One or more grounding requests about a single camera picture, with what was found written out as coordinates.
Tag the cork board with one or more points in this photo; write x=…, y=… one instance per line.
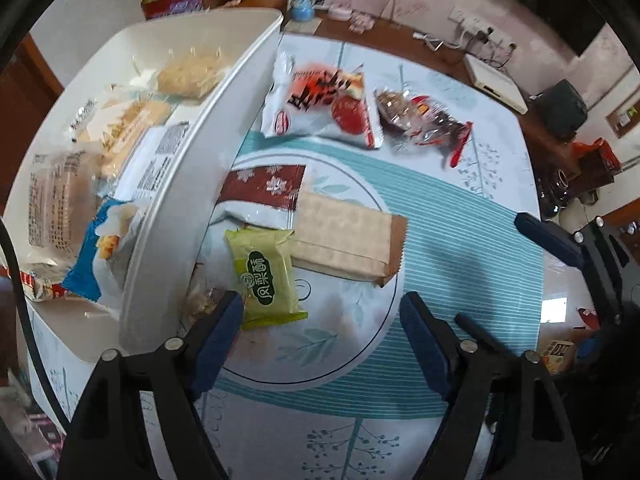
x=625, y=117

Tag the dark red snowflake packet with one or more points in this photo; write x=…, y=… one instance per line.
x=260, y=185

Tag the black television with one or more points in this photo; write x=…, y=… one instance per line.
x=560, y=0

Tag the dark glass kettle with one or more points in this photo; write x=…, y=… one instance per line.
x=555, y=190

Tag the red bread bag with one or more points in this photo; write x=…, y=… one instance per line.
x=172, y=5

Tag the white and red snack bag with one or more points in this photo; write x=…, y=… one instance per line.
x=310, y=120

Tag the red yellow snack packet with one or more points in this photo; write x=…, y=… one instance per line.
x=425, y=106

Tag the small clear snack packet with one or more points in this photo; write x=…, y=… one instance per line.
x=202, y=305

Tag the beige cracker packet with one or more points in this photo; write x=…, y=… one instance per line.
x=345, y=240

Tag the red snack box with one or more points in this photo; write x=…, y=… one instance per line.
x=597, y=155

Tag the green pastry packet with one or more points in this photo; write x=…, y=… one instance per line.
x=267, y=280

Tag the pink round music box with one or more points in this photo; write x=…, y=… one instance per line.
x=340, y=11

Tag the clear nut packet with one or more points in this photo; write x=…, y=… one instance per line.
x=395, y=107

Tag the large white snack bag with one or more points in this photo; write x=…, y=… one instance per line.
x=160, y=155

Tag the clear sliced bread packet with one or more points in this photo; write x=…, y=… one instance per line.
x=55, y=205

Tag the white wall socket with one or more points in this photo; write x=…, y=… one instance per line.
x=457, y=14

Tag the yellow snack box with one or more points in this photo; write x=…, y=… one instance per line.
x=557, y=355

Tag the blue snack packet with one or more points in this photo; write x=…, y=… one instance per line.
x=95, y=255

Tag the white plastic storage bin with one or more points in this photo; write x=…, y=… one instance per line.
x=210, y=135

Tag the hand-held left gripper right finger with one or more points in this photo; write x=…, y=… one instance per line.
x=425, y=345

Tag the pink pig figurine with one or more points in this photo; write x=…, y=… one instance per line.
x=361, y=22

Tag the black speaker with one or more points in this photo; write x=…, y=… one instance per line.
x=562, y=107

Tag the clear red candy packet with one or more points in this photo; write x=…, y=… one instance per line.
x=442, y=127

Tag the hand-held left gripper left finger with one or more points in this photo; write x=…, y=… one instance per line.
x=220, y=345

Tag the clear crumbly cake packet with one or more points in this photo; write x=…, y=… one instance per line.
x=190, y=75

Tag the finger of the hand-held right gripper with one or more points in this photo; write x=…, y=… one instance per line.
x=495, y=337
x=545, y=235

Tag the white set-top box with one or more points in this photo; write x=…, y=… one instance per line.
x=492, y=80

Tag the blue snow globe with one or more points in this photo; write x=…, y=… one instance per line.
x=301, y=9

